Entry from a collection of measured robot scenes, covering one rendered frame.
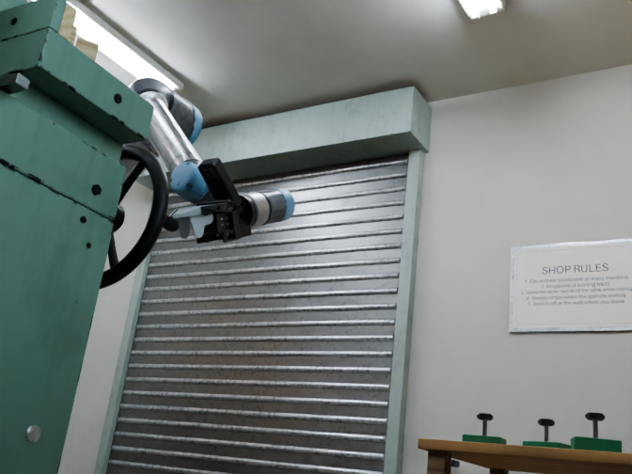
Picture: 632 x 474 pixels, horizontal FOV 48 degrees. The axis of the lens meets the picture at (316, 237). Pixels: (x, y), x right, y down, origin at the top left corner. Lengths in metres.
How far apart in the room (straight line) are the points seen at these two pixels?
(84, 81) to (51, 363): 0.38
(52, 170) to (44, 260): 0.12
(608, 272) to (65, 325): 3.07
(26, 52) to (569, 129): 3.42
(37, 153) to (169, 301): 4.03
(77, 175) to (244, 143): 3.74
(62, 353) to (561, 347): 2.98
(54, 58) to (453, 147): 3.47
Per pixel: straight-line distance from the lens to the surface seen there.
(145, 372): 5.00
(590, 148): 4.05
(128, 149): 1.40
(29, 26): 1.07
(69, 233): 1.03
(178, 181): 1.53
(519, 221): 3.97
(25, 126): 1.01
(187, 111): 1.90
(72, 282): 1.03
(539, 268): 3.83
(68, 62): 1.04
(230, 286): 4.69
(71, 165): 1.05
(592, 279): 3.76
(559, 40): 4.03
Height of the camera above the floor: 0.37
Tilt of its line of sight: 20 degrees up
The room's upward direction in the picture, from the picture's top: 7 degrees clockwise
